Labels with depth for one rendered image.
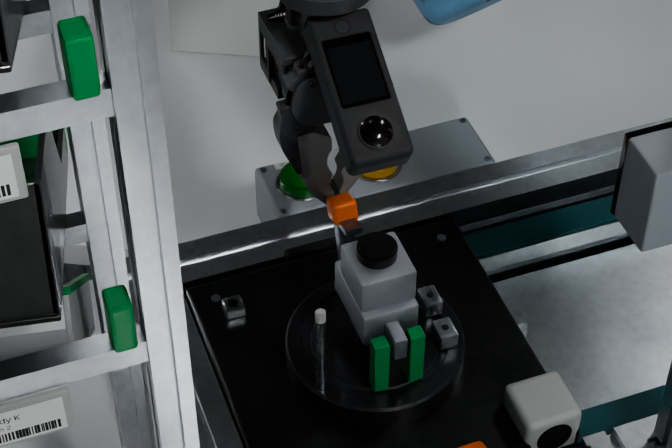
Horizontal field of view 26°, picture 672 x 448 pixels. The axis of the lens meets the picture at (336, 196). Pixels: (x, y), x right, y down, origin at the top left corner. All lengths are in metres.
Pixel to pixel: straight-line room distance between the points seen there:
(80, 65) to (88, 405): 0.71
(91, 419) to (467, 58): 0.60
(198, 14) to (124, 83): 0.98
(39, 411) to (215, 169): 0.76
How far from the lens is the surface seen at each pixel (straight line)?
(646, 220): 0.95
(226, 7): 1.56
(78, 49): 0.59
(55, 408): 0.73
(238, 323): 1.18
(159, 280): 0.69
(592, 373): 1.23
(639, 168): 0.94
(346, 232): 1.11
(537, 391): 1.11
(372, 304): 1.06
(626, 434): 1.14
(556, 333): 1.25
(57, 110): 0.61
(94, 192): 0.88
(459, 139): 1.35
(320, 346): 1.06
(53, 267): 0.73
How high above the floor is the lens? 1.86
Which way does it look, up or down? 44 degrees down
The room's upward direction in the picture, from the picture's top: straight up
